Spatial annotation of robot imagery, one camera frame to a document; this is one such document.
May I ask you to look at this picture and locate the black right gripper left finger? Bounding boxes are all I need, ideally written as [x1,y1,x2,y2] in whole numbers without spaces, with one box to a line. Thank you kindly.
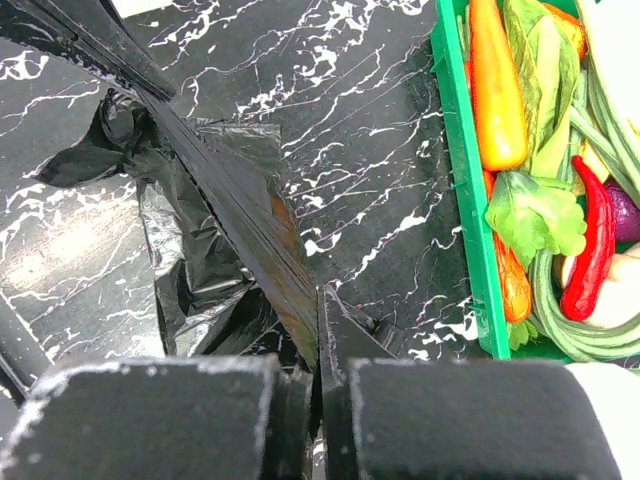
[1,355,312,479]

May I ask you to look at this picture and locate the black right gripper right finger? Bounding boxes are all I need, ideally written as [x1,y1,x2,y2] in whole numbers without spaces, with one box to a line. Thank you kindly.
[318,286,622,479]

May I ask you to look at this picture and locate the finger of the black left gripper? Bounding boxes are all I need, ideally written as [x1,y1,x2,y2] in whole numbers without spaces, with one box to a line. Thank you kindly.
[1,1,176,100]

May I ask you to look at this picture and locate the black trash bag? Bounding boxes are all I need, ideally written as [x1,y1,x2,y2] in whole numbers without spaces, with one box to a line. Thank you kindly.
[37,91,318,366]

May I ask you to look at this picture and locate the green plastic vegetable tray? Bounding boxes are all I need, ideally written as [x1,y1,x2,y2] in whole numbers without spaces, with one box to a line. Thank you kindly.
[429,0,640,369]

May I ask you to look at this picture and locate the red chili pepper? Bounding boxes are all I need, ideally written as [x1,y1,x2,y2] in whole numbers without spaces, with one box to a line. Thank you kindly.
[560,155,615,322]

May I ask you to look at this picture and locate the green leafy vegetable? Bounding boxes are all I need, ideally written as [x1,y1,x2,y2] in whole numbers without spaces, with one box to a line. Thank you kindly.
[484,0,589,271]

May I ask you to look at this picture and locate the orange carrot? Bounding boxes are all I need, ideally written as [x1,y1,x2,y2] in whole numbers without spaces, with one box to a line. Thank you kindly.
[469,0,528,172]

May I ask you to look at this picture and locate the green long beans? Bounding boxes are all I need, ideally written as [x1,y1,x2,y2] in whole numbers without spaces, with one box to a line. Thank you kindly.
[529,0,640,364]

